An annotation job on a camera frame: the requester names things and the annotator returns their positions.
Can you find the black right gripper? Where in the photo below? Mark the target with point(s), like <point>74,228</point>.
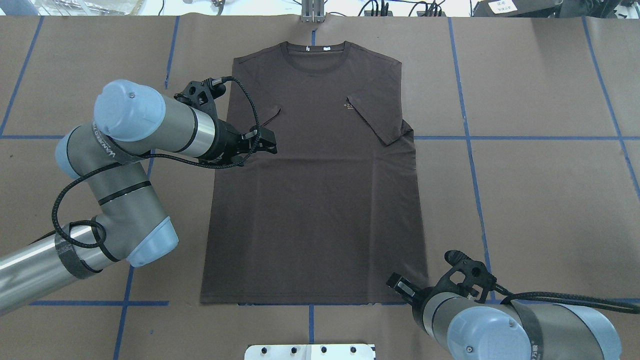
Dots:
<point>406,287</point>

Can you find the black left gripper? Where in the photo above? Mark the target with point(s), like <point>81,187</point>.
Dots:
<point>225,144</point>

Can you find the dark brown t-shirt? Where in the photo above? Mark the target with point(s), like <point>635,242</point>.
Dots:
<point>336,211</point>

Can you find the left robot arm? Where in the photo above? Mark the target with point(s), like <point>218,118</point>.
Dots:
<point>110,210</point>

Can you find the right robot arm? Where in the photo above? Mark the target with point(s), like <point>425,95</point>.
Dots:
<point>468,330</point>

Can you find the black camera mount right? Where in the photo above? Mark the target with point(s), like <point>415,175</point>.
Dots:
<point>466,278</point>

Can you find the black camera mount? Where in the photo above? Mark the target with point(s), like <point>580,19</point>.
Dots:
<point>466,278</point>
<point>201,95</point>

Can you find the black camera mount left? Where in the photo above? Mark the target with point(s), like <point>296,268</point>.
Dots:
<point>201,95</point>

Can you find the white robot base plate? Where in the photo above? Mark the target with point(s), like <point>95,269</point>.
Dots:
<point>323,351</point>

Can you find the aluminium frame post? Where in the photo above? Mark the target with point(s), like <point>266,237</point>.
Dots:
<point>312,11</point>

